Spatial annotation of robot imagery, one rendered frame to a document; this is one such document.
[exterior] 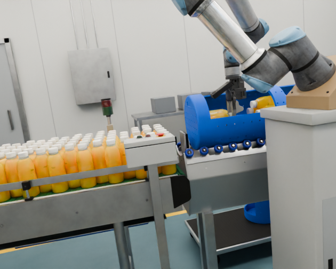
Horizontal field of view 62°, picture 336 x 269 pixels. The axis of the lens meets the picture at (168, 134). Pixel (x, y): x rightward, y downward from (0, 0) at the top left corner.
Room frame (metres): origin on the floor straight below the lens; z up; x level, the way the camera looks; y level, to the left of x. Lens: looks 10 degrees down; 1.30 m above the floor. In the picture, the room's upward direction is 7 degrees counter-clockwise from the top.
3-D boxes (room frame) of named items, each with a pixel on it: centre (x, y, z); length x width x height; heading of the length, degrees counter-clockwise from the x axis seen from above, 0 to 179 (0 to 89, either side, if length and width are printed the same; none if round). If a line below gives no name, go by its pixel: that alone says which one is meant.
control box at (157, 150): (1.12, 0.08, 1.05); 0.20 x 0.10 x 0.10; 98
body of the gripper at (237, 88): (1.42, -0.36, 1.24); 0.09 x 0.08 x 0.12; 99
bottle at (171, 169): (1.26, 0.01, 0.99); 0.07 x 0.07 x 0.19
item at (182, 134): (1.44, -0.08, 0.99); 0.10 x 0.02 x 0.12; 8
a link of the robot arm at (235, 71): (1.43, -0.35, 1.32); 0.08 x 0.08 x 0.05
